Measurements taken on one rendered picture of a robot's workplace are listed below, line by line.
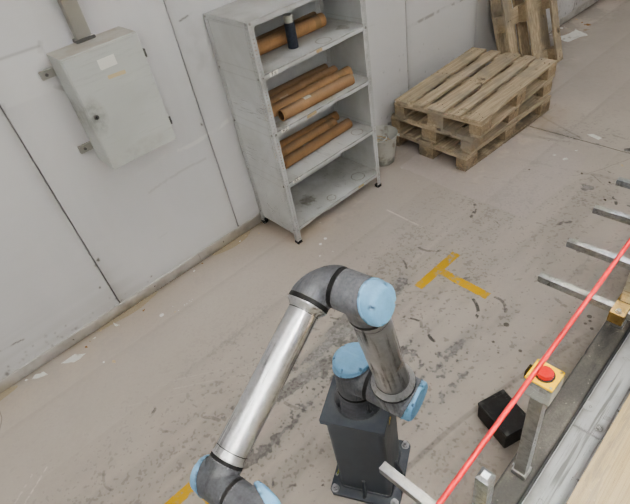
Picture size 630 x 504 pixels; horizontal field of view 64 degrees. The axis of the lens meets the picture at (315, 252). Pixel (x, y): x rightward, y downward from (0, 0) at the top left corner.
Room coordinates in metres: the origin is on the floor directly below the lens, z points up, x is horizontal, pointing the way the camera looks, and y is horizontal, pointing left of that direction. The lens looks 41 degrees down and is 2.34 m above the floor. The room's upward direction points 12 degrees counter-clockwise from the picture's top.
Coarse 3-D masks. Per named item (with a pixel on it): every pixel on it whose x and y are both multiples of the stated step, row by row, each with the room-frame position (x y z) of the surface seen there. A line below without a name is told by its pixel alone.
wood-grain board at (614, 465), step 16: (624, 416) 0.67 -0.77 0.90; (608, 432) 0.64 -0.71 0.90; (624, 432) 0.63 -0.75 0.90; (608, 448) 0.59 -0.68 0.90; (624, 448) 0.58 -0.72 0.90; (592, 464) 0.56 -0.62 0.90; (608, 464) 0.55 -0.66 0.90; (624, 464) 0.54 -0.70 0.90; (592, 480) 0.52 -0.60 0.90; (608, 480) 0.51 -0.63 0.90; (624, 480) 0.50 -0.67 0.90; (576, 496) 0.49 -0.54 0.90; (592, 496) 0.48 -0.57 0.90; (608, 496) 0.48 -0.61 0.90; (624, 496) 0.47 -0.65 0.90
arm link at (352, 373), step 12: (348, 348) 1.14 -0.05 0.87; (360, 348) 1.12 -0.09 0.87; (336, 360) 1.10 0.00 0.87; (348, 360) 1.08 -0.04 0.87; (360, 360) 1.07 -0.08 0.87; (336, 372) 1.06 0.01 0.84; (348, 372) 1.03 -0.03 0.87; (360, 372) 1.03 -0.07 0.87; (336, 384) 1.09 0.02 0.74; (348, 384) 1.03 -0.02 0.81; (360, 384) 1.01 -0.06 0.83; (348, 396) 1.03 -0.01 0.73; (360, 396) 0.99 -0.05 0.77
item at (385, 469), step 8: (384, 464) 0.71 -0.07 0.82; (384, 472) 0.69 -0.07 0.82; (392, 472) 0.69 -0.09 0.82; (392, 480) 0.67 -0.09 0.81; (400, 480) 0.66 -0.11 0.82; (408, 480) 0.65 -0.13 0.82; (400, 488) 0.64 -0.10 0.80; (408, 488) 0.63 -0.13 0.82; (416, 488) 0.63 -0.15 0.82; (416, 496) 0.60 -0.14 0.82; (424, 496) 0.60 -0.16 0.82
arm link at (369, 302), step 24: (336, 288) 0.90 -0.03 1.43; (360, 288) 0.87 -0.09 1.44; (384, 288) 0.86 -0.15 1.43; (360, 312) 0.83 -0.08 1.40; (384, 312) 0.84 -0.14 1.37; (360, 336) 0.87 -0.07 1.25; (384, 336) 0.86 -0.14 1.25; (384, 360) 0.87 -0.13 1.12; (384, 384) 0.90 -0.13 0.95; (408, 384) 0.92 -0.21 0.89; (384, 408) 0.93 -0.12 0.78; (408, 408) 0.88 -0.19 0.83
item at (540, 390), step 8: (536, 360) 0.71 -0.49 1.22; (552, 368) 0.67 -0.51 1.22; (536, 376) 0.66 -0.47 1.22; (560, 376) 0.65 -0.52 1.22; (536, 384) 0.64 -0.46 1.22; (544, 384) 0.64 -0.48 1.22; (552, 384) 0.63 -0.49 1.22; (560, 384) 0.65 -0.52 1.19; (528, 392) 0.65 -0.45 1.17; (536, 392) 0.64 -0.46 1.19; (544, 392) 0.63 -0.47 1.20; (552, 392) 0.62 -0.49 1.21; (536, 400) 0.64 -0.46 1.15; (544, 400) 0.62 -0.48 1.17; (552, 400) 0.63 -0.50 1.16
